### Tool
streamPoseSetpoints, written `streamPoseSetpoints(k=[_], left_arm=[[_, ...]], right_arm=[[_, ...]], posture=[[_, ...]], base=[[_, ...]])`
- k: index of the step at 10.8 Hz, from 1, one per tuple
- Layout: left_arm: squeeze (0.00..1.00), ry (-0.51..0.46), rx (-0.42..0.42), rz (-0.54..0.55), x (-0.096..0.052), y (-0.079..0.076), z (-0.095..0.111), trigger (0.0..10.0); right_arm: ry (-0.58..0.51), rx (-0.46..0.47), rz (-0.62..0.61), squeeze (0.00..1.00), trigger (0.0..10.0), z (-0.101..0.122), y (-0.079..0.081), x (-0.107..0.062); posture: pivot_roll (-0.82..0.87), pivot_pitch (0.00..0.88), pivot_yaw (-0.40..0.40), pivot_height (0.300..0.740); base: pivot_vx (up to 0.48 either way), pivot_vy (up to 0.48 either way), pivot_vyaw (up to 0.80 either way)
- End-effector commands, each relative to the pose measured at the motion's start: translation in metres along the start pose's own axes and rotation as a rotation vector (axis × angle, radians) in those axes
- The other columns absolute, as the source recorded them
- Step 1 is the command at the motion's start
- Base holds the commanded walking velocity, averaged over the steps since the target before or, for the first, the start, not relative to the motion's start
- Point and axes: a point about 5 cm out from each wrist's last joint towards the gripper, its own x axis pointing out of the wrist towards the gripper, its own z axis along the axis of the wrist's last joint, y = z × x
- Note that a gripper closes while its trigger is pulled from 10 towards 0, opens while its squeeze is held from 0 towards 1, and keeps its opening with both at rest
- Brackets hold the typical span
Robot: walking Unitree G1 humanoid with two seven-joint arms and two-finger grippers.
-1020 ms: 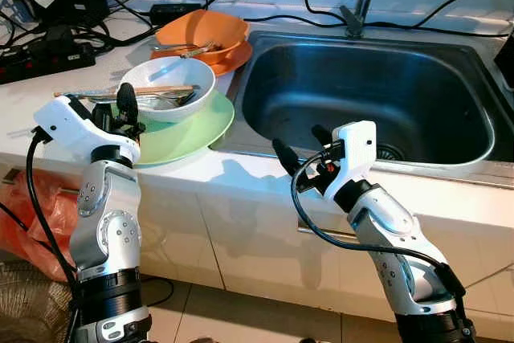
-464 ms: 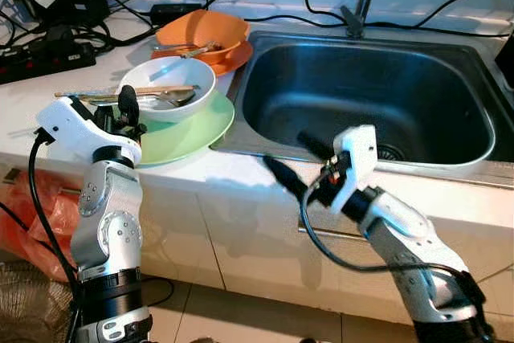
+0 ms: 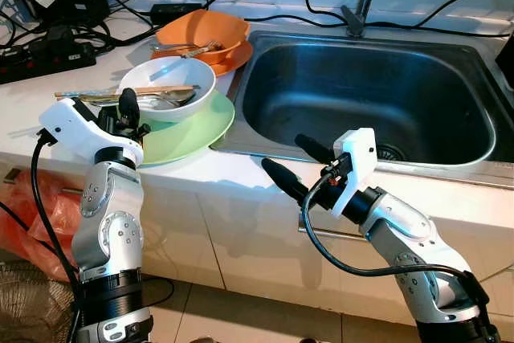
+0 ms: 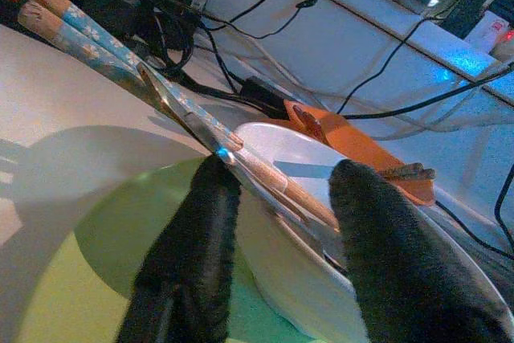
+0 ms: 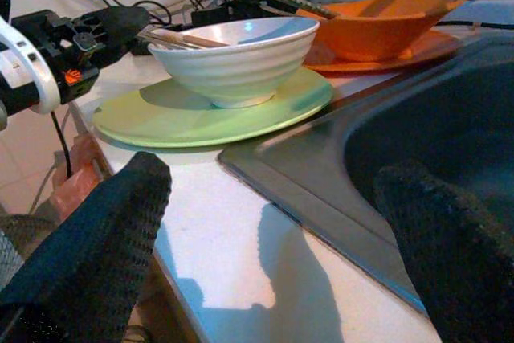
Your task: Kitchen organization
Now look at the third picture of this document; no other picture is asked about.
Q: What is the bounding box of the glossy white cabinet door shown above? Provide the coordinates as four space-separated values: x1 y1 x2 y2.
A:
0 170 226 292
197 186 514 328

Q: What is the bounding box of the long silver cabinet handle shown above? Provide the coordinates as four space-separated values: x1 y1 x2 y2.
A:
299 224 372 241

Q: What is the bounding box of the wooden chopstick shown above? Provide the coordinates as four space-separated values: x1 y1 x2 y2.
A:
55 84 198 97
55 86 198 100

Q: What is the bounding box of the orange plastic bowl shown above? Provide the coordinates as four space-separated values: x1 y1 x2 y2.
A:
155 10 250 67

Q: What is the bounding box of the black power strip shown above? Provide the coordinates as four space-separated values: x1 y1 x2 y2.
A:
0 34 97 85

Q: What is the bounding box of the light green plate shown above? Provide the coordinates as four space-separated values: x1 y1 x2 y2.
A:
133 88 236 167

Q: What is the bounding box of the black plug adapter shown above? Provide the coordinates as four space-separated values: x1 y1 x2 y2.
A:
44 26 77 48

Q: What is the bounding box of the orange plate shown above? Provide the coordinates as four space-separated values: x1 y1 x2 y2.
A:
153 38 254 77

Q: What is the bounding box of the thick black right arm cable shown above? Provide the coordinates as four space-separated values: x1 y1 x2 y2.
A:
301 170 491 312

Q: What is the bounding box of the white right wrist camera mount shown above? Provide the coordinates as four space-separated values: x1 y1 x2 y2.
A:
325 128 378 215

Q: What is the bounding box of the silver metal spoon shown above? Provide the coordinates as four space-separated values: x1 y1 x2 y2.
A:
80 90 198 112
153 42 198 51

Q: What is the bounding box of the stainless steel sink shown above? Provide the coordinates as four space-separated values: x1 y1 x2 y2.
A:
210 28 514 175

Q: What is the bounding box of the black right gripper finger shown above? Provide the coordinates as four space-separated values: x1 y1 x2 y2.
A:
261 157 311 203
294 134 335 166

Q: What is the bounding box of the round metal sink drain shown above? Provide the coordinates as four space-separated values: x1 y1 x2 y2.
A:
377 144 406 163

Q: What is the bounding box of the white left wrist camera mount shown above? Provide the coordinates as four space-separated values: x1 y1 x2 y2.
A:
39 98 145 165

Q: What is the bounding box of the black power adapter brick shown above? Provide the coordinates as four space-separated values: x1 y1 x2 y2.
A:
150 3 203 24

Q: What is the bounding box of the white ceramic bowl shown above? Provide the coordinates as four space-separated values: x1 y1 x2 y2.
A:
118 56 218 123

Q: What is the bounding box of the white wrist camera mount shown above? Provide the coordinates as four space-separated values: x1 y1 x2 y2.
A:
39 98 145 165
325 128 378 215

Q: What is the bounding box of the silver metal fork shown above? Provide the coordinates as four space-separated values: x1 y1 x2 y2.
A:
183 39 226 59

